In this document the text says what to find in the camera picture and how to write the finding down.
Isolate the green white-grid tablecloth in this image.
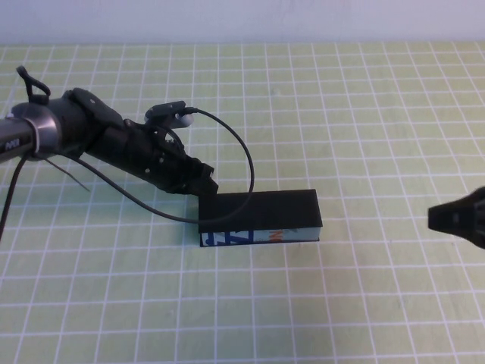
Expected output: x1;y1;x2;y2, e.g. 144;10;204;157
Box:
0;42;485;364

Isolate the black zip tie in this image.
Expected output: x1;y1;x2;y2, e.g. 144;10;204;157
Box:
45;157;91;193

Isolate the black arm wire loop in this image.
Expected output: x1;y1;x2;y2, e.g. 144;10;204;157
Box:
17;66;51;103

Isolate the black glasses case printed side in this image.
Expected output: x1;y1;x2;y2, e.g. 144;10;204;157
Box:
197;188;323;247

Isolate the left camera black cable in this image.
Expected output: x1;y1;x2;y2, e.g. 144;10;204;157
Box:
0;107;255;243

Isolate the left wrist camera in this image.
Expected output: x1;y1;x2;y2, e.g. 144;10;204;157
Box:
145;100;195;129

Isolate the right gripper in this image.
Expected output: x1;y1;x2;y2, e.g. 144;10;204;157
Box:
427;185;485;249

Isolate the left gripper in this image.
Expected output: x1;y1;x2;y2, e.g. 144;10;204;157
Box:
87;119;220;199

